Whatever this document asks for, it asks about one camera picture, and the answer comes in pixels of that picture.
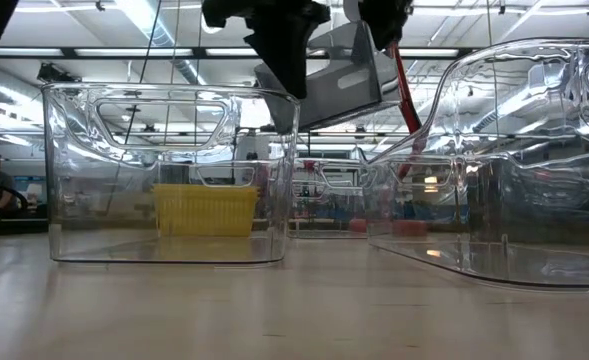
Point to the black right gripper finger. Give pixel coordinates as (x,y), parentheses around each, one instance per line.
(386,20)

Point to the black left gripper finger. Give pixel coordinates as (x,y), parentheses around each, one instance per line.
(284,55)

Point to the smoked grey plastic bin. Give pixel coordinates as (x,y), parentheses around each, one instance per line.
(344,85)
(524,200)

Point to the clear plastic bin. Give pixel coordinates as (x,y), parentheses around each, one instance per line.
(324,200)
(124,165)
(514,125)

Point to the red desk lamp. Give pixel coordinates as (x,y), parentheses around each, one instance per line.
(405,95)

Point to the yellow plastic mesh basket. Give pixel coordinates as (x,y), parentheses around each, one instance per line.
(204,210)

